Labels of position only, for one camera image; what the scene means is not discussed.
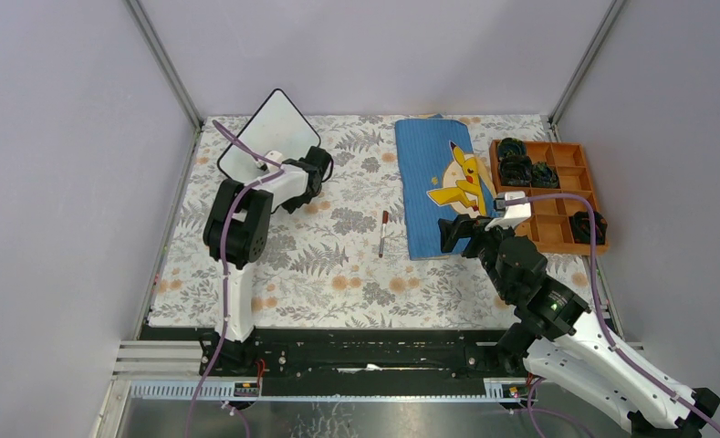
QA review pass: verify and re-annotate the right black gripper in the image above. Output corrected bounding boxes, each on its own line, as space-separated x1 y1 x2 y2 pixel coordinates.
435 213 515 300

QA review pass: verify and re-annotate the small black-framed whiteboard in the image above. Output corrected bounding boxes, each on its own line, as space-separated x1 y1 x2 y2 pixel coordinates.
217 89 321 183

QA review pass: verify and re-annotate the red-capped whiteboard marker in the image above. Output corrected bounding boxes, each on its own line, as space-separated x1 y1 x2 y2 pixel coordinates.
378 210 390 258

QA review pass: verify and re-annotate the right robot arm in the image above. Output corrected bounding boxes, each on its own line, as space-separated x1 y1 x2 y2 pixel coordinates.
438 214 720 437

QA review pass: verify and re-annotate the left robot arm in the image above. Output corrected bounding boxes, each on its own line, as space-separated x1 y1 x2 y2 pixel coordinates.
203 147 334 375

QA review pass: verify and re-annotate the blue Pikachu cloth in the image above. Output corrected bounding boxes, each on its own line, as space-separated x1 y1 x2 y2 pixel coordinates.
394 118 496 260

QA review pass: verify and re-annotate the rolled dark tie middle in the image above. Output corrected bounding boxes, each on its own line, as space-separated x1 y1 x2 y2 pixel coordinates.
499 155 532 187

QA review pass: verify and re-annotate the orange wooden compartment tray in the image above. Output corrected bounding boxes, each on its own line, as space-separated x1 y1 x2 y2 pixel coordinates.
489 140 600 256

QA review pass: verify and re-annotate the rolled dark tie top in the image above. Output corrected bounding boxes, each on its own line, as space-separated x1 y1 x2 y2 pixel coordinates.
496 137 527 161

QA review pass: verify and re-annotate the floral patterned table mat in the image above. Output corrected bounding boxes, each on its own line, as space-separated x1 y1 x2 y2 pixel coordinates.
147 115 515 329

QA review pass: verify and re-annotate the rolled dark tie small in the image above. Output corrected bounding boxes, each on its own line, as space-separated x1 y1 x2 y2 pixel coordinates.
531 162 560 189

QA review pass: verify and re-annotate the rolled dark tie lower right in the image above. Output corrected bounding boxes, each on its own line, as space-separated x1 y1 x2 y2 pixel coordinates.
569 211 608 245

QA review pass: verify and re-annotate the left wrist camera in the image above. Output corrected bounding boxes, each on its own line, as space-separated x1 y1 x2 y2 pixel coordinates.
256 151 285 173

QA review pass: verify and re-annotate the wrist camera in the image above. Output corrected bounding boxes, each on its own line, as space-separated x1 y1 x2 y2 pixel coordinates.
256 151 285 173
485 191 531 231

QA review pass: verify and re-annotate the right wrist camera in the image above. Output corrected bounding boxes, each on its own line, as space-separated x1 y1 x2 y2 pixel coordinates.
485 191 531 231

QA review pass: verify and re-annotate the white slotted cable duct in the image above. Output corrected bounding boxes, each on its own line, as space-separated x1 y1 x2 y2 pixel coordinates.
129 380 527 403

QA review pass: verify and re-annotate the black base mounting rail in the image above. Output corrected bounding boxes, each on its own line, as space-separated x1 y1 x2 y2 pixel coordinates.
131 328 531 395

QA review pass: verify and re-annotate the left aluminium frame post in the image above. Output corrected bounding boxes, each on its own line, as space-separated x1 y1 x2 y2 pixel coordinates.
122 0 203 130

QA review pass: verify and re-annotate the aluminium frame post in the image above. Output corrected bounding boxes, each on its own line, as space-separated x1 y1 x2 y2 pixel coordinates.
548 0 629 126
122 0 203 130

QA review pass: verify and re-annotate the right aluminium frame post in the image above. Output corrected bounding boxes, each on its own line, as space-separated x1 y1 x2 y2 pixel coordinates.
548 0 629 126

